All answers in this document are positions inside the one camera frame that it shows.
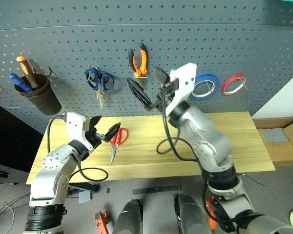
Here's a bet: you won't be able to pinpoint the grey foot pedal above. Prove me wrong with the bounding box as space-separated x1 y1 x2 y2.
78 191 92 204

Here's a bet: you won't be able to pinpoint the black plastic cup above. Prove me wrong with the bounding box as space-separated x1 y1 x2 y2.
13 73 63 116

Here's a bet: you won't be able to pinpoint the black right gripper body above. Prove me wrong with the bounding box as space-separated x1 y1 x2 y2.
146 78 180 112

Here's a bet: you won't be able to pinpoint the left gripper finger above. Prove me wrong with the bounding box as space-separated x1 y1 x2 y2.
90 116 103 130
105 122 122 143

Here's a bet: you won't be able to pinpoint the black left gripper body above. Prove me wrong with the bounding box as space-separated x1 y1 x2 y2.
84 117 106 148

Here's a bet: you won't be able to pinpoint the orange black floor tool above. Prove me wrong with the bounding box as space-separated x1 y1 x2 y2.
94 211 110 234

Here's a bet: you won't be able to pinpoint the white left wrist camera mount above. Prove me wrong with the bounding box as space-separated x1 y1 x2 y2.
65 112 95 151

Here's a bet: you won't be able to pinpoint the blue handled scissors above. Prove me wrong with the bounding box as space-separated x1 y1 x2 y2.
85 68 115 110

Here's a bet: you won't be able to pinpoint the brown cardboard box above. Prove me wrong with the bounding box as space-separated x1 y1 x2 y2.
252 117 293 169

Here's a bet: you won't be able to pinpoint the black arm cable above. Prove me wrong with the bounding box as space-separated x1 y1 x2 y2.
156 89 237 231
46 114 109 182

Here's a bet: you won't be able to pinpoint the thin floor cable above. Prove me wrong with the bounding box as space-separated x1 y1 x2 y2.
0 182 31 228

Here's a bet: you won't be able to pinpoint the orange black handled screwdriver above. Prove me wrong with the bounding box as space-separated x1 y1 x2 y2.
16 56 40 89

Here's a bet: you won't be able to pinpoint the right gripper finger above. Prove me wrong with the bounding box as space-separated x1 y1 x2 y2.
126 78 153 111
153 66 171 85

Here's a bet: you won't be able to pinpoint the black table base foot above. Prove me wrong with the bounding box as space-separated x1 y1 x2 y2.
67 182 101 198

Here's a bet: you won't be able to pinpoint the blue handled screwdriver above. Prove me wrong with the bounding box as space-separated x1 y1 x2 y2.
8 72 33 93

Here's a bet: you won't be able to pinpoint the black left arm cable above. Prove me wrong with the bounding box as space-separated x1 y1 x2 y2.
46 114 109 182

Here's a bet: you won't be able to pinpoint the blue tape roll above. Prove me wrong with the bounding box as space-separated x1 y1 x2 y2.
188 73 221 101

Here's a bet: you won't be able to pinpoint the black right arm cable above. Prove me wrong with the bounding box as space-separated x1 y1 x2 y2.
156 89 237 231

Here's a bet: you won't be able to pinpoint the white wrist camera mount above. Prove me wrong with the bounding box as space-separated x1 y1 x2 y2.
65 112 95 151
164 62 197 116

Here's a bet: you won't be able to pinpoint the dark rounded robot leg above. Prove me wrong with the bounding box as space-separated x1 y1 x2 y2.
174 193 212 234
112 198 144 234

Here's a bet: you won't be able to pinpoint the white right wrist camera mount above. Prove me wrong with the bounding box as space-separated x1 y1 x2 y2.
164 62 197 116

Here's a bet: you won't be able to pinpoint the red tape roll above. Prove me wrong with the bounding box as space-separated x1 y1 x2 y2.
221 74 248 97

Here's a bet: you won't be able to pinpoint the red handled scissors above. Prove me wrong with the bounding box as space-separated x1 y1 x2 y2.
109 127 129 166

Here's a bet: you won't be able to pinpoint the grey metal pegboard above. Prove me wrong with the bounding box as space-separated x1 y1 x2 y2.
0 0 293 135

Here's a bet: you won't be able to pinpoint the black floor strip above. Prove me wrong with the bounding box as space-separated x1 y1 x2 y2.
132 185 183 196

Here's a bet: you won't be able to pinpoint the orange black pliers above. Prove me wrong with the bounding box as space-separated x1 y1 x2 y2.
127 42 148 90

